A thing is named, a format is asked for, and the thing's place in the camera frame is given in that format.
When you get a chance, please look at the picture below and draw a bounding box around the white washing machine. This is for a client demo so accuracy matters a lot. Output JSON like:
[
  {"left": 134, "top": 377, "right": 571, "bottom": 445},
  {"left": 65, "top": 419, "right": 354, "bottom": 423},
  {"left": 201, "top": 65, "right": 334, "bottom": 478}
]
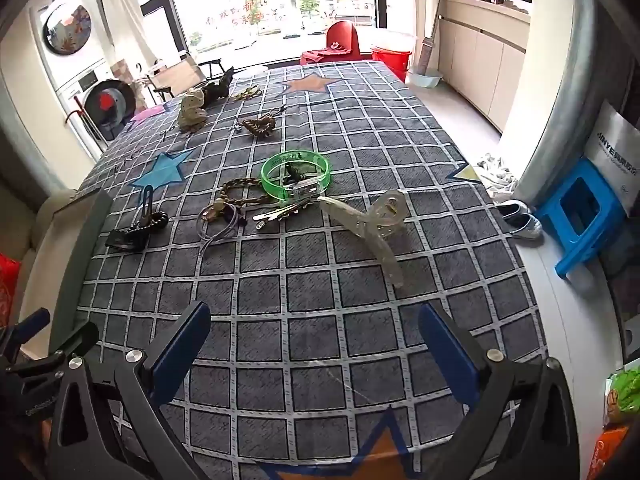
[{"left": 52, "top": 60, "right": 143, "bottom": 153}]

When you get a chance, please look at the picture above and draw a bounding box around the large window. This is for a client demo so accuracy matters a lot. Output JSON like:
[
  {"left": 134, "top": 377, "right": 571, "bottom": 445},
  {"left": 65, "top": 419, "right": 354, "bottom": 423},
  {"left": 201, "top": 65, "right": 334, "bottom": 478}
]
[{"left": 140, "top": 0, "right": 413, "bottom": 68}]

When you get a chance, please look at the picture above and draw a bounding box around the brown braided bracelet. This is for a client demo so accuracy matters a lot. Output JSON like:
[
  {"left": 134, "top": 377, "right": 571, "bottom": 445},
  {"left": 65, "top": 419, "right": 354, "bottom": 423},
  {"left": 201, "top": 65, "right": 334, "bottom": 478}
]
[{"left": 212, "top": 177, "right": 273, "bottom": 216}]

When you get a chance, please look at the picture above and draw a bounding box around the broom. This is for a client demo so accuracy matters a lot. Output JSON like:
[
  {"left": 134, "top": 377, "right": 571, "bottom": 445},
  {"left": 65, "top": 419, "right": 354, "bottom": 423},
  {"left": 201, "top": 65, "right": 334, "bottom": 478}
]
[{"left": 417, "top": 0, "right": 447, "bottom": 76}]

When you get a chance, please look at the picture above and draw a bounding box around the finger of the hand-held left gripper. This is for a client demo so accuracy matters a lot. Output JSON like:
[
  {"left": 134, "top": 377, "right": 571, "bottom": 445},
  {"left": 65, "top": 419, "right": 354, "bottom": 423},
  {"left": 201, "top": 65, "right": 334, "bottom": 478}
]
[
  {"left": 7, "top": 321, "right": 100, "bottom": 376},
  {"left": 0, "top": 308, "right": 52, "bottom": 347}
]

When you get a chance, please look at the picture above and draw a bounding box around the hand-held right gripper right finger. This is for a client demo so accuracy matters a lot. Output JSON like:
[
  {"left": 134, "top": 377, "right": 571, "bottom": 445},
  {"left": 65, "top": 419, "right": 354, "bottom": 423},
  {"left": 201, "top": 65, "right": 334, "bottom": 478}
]
[{"left": 417, "top": 303, "right": 581, "bottom": 480}]

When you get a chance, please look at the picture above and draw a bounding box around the clear plastic hair claw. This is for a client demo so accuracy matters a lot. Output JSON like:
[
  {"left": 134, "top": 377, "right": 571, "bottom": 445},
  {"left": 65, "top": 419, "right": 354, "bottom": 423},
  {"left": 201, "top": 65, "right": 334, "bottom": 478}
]
[{"left": 318, "top": 189, "right": 408, "bottom": 288}]

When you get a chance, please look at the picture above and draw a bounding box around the light blue basin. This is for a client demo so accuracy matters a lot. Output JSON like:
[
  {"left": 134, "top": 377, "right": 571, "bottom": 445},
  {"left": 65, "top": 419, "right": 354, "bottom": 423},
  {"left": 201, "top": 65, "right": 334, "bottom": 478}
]
[{"left": 406, "top": 67, "right": 444, "bottom": 88}]

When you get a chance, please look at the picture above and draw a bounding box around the silver metal pillar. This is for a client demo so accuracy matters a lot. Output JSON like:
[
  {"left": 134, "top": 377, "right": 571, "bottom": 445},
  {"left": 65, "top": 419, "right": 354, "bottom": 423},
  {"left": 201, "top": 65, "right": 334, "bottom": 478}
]
[{"left": 515, "top": 0, "right": 621, "bottom": 221}]

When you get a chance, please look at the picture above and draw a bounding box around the black slim hair clip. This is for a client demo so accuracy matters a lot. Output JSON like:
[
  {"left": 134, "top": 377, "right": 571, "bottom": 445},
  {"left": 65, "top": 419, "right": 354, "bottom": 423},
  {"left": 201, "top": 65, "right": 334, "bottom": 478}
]
[{"left": 139, "top": 185, "right": 155, "bottom": 226}]

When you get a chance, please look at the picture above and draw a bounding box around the green snack packet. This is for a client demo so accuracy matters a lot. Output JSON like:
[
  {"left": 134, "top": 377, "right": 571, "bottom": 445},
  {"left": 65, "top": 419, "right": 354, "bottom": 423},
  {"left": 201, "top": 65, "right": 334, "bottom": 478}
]
[{"left": 602, "top": 365, "right": 640, "bottom": 428}]

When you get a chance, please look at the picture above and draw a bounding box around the red bucket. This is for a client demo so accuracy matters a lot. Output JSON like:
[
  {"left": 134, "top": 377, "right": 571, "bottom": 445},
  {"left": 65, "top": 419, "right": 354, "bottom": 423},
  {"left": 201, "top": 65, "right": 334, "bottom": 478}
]
[{"left": 371, "top": 45, "right": 413, "bottom": 81}]

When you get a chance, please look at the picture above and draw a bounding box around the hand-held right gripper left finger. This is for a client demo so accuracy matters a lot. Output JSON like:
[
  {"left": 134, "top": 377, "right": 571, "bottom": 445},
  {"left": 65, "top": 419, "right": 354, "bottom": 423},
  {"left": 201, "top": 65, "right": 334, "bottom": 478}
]
[{"left": 47, "top": 301, "right": 213, "bottom": 480}]

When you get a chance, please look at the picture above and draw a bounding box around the white paper bag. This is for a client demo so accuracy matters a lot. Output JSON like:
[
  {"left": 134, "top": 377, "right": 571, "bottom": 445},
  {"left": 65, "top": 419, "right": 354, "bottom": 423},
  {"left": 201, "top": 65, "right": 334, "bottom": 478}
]
[{"left": 584, "top": 100, "right": 640, "bottom": 216}]

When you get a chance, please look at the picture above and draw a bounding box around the silver shoe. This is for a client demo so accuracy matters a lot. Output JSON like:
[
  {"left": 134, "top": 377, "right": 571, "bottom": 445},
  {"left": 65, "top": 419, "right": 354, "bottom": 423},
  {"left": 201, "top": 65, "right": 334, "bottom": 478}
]
[
  {"left": 494, "top": 199, "right": 531, "bottom": 218},
  {"left": 507, "top": 212, "right": 543, "bottom": 241}
]

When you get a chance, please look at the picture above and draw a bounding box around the black beaded hair clip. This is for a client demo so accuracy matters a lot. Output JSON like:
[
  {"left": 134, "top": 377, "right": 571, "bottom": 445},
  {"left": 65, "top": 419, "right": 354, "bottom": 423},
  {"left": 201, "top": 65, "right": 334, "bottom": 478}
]
[{"left": 105, "top": 211, "right": 170, "bottom": 253}]

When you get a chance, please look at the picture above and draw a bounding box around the green translucent bracelet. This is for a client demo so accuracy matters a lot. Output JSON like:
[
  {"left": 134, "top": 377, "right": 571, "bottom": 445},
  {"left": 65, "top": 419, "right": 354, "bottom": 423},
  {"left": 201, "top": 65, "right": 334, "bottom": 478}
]
[{"left": 261, "top": 149, "right": 332, "bottom": 202}]

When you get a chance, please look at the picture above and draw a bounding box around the black chair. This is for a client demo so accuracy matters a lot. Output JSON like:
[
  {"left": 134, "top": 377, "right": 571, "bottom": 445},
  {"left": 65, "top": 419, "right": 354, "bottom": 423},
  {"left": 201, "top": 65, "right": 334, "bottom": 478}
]
[{"left": 197, "top": 58, "right": 225, "bottom": 80}]

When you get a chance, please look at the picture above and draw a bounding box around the red bag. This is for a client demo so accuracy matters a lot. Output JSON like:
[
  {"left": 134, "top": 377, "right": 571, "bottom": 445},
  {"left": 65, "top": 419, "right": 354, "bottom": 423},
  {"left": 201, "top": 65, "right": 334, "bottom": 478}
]
[{"left": 0, "top": 252, "right": 23, "bottom": 316}]

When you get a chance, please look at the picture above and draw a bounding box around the beige polka dot hair bow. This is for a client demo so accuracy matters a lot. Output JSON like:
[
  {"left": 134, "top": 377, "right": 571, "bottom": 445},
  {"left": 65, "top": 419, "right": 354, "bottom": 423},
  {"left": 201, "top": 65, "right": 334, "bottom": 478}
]
[{"left": 177, "top": 87, "right": 208, "bottom": 133}]

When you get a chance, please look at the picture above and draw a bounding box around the silver spiked hair clip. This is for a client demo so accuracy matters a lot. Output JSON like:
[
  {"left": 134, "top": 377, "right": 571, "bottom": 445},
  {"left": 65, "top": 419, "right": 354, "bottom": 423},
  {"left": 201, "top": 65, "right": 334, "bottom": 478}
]
[{"left": 252, "top": 197, "right": 313, "bottom": 231}]

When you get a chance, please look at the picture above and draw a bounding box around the red handled tool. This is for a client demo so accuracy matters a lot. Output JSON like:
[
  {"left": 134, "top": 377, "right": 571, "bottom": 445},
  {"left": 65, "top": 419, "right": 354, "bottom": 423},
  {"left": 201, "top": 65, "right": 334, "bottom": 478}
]
[{"left": 64, "top": 97, "right": 101, "bottom": 151}]

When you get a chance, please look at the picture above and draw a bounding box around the grey checkered star tablecloth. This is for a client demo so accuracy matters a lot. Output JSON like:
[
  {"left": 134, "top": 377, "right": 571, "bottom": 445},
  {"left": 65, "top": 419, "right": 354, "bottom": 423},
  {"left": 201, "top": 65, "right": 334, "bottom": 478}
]
[{"left": 75, "top": 60, "right": 551, "bottom": 480}]

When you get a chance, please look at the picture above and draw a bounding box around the clear plastic basin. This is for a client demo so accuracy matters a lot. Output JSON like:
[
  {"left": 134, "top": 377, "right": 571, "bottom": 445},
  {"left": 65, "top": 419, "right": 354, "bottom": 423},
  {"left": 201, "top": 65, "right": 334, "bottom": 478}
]
[{"left": 357, "top": 27, "right": 418, "bottom": 53}]

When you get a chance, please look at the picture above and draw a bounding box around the purple hair tie with bead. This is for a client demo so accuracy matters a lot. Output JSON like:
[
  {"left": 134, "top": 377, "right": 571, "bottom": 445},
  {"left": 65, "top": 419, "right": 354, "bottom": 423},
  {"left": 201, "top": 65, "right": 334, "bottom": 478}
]
[{"left": 196, "top": 200, "right": 247, "bottom": 256}]

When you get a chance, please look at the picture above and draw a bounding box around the orange snack packet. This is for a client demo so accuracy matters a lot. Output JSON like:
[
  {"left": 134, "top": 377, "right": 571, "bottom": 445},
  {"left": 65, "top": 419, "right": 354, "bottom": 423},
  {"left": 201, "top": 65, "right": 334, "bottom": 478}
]
[{"left": 585, "top": 425, "right": 633, "bottom": 480}]

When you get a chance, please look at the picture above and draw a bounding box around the brown beaded bracelet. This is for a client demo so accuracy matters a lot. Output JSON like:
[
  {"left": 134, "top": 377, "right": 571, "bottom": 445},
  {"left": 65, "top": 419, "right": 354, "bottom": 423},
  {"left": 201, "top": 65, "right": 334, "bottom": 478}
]
[{"left": 240, "top": 114, "right": 277, "bottom": 138}]

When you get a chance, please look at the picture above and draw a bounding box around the dark patterned hair bow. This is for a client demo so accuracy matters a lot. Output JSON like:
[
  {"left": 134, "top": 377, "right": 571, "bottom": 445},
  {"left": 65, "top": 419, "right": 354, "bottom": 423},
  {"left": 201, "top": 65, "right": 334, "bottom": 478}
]
[{"left": 200, "top": 66, "right": 235, "bottom": 106}]

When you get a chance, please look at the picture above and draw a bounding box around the white curtain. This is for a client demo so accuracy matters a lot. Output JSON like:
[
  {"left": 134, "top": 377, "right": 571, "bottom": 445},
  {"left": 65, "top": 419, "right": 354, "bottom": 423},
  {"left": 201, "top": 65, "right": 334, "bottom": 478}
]
[{"left": 95, "top": 0, "right": 186, "bottom": 68}]

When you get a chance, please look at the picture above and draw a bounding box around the white patterned cloth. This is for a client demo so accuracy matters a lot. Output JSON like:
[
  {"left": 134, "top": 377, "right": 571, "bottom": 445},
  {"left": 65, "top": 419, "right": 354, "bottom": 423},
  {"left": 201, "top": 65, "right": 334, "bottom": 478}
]
[{"left": 472, "top": 152, "right": 521, "bottom": 193}]

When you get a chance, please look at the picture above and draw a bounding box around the beige cabinet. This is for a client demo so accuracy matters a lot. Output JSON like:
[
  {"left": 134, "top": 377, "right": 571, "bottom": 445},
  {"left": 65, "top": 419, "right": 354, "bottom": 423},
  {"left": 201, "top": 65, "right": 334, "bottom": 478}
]
[{"left": 437, "top": 0, "right": 532, "bottom": 133}]

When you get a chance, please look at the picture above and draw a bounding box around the red chair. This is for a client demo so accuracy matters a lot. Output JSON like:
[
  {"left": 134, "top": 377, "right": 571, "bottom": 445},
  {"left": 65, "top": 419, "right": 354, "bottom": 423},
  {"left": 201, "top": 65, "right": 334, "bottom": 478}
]
[{"left": 300, "top": 20, "right": 368, "bottom": 65}]

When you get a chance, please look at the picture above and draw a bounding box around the blue plastic stool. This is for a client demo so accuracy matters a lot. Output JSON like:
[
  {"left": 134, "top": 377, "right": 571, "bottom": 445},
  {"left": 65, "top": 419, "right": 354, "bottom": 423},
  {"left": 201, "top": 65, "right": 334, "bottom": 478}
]
[{"left": 535, "top": 157, "right": 628, "bottom": 281}]

